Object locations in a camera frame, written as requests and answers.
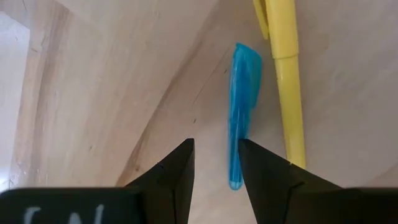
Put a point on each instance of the yellow highlighter marker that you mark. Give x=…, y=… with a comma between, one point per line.
x=286, y=77

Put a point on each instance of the teal highlighter marker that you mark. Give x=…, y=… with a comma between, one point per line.
x=242, y=93

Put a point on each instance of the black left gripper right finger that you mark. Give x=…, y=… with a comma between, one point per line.
x=280, y=193

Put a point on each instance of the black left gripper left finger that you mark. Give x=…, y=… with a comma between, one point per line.
x=168, y=193

